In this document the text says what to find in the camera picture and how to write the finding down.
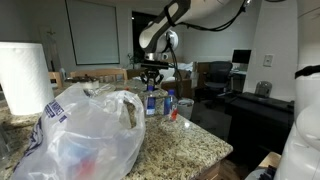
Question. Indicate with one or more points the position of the small orange item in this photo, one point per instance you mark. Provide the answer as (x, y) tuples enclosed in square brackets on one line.
[(127, 88)]

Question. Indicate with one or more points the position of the black computer monitor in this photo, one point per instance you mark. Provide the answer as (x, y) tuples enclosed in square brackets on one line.
[(241, 56)]

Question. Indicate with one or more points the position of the white light switch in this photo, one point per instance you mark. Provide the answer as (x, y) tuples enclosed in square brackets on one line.
[(268, 60)]

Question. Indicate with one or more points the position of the black low cabinet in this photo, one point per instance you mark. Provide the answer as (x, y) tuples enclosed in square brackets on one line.
[(256, 123)]

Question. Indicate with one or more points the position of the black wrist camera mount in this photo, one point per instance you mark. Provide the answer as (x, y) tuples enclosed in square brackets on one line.
[(155, 65)]

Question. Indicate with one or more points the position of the flat translucent dish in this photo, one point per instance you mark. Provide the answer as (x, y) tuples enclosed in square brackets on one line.
[(101, 90)]

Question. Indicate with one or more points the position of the gray dome jar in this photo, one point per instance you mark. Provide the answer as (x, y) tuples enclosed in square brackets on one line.
[(263, 90)]

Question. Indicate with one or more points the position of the wooden base board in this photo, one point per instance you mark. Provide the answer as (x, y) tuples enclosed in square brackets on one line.
[(269, 160)]

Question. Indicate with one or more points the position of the white paper towel roll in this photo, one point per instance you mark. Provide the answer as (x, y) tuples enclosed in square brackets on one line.
[(25, 80)]

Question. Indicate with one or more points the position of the green house plant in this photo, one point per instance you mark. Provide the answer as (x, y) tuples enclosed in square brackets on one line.
[(134, 60)]

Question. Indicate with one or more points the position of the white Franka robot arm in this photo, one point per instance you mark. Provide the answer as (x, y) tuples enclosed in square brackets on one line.
[(156, 33)]

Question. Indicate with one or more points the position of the Fiji water bottle blue cap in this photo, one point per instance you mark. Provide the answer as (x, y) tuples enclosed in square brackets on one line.
[(150, 105), (170, 106)]

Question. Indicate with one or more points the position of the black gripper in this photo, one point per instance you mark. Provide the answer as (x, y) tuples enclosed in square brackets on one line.
[(152, 74)]

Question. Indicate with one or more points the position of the wall whiteboard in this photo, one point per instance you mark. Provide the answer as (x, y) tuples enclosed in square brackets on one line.
[(93, 33)]

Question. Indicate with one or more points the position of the white bucket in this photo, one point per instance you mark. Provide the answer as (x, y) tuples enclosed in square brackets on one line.
[(185, 108)]

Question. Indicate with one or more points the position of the black office chair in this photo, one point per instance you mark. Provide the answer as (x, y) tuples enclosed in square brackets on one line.
[(218, 76)]

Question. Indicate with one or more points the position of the small wall crucifix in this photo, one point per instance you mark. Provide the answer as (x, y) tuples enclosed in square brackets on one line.
[(50, 32)]

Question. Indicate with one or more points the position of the translucent plastic shopping bag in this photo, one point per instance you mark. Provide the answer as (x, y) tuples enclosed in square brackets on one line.
[(86, 140)]

